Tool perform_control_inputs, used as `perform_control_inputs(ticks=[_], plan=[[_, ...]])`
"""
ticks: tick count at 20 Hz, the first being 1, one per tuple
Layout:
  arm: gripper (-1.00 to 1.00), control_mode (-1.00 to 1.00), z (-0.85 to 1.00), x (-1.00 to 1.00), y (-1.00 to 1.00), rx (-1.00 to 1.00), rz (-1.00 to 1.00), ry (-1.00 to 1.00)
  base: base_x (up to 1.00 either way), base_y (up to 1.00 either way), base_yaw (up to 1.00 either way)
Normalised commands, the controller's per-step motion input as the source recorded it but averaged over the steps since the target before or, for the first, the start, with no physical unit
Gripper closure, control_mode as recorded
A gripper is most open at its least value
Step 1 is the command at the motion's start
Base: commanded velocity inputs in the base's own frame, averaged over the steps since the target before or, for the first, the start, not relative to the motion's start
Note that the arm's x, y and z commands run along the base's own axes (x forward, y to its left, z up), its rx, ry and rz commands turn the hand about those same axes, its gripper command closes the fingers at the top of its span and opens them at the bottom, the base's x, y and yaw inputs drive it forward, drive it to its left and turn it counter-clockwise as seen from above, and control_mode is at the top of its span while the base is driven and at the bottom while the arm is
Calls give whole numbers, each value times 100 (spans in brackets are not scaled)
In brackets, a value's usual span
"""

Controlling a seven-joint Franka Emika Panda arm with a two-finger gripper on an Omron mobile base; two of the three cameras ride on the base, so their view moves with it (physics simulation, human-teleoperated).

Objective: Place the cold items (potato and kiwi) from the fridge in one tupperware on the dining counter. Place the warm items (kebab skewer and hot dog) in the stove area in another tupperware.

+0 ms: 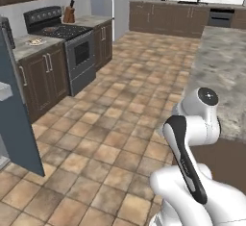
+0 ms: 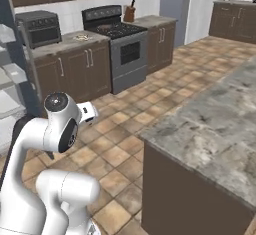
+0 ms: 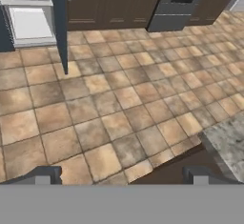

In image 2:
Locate grey fridge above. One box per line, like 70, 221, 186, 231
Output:
0, 0, 45, 155

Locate dark brown island cabinet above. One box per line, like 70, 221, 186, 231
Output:
141, 141, 256, 235

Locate pale container with food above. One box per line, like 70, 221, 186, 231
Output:
72, 33, 92, 42

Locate black and grey stove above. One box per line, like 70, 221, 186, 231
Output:
81, 4, 149, 95

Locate dark brown base cupboards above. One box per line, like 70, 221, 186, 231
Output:
31, 40, 113, 117

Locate brown knife block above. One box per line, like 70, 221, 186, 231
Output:
123, 0, 137, 24

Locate black toaster oven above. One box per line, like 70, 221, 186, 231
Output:
14, 10, 63, 50

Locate narrow dark brown base cupboard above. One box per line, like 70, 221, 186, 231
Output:
146, 22, 177, 75

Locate dark brown cupboard run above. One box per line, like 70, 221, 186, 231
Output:
208, 0, 256, 45

